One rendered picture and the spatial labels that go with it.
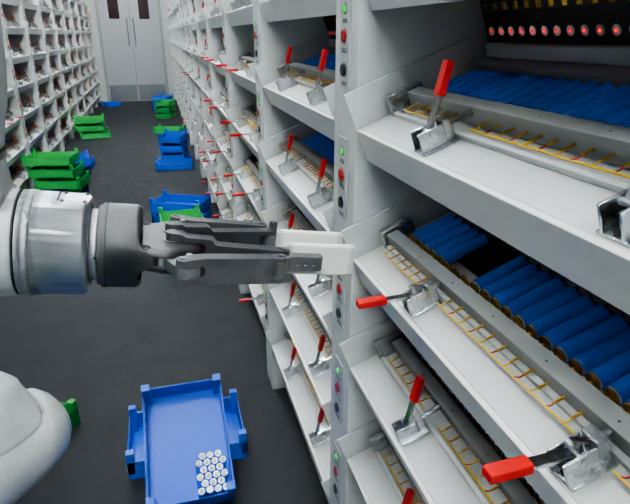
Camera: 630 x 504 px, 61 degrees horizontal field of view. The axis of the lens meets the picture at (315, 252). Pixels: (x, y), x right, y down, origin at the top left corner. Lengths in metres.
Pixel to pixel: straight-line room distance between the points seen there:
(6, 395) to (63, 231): 0.59
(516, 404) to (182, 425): 1.11
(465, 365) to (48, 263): 0.39
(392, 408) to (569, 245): 0.46
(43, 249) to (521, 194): 0.38
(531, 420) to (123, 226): 0.38
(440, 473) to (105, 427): 1.19
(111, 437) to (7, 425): 0.69
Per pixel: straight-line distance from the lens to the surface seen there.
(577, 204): 0.42
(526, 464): 0.43
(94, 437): 1.70
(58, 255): 0.47
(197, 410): 1.52
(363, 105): 0.74
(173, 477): 1.46
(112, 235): 0.47
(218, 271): 0.46
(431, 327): 0.62
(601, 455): 0.46
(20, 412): 1.03
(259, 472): 1.49
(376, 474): 0.97
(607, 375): 0.51
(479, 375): 0.55
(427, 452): 0.73
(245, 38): 2.12
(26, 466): 1.04
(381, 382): 0.84
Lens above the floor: 1.04
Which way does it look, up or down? 22 degrees down
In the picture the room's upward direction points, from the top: straight up
